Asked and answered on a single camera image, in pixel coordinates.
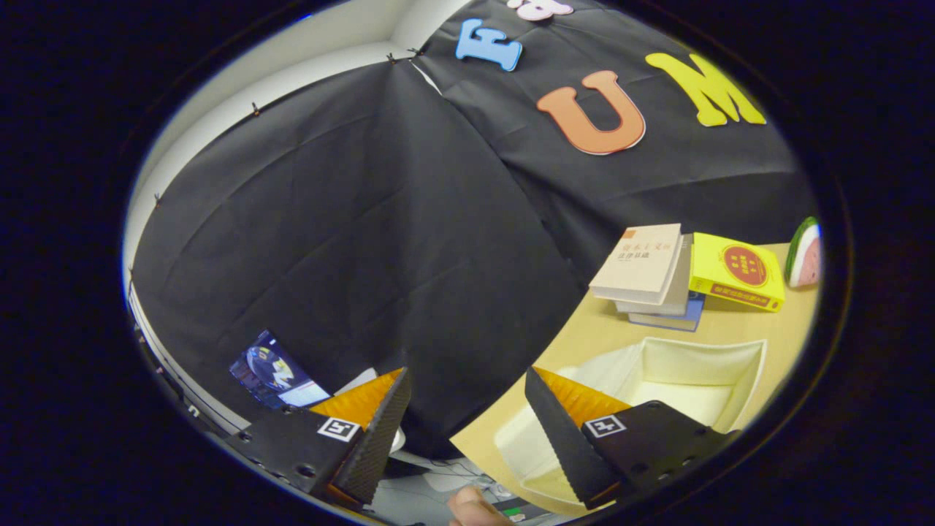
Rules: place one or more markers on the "black backdrop cloth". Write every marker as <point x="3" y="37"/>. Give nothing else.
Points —
<point x="365" y="256"/>

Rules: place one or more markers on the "cream fabric storage box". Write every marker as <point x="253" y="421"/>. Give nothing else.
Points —
<point x="694" y="365"/>

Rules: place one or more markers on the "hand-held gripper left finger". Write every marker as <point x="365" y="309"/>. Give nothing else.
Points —
<point x="376" y="446"/>

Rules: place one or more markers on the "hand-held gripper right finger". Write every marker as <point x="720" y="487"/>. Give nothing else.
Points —
<point x="562" y="446"/>

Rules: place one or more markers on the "yellow book with red circle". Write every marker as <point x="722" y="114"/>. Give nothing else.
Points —
<point x="738" y="270"/>

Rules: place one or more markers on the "watermelon slice plush toy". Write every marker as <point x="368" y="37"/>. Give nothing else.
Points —
<point x="803" y="256"/>

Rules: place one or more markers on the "beige paperback book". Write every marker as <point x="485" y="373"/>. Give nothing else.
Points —
<point x="639" y="263"/>

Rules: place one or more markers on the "computer screen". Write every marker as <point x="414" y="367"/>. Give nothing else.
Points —
<point x="270" y="372"/>

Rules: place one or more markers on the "blue book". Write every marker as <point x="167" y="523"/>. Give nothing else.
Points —
<point x="687" y="318"/>

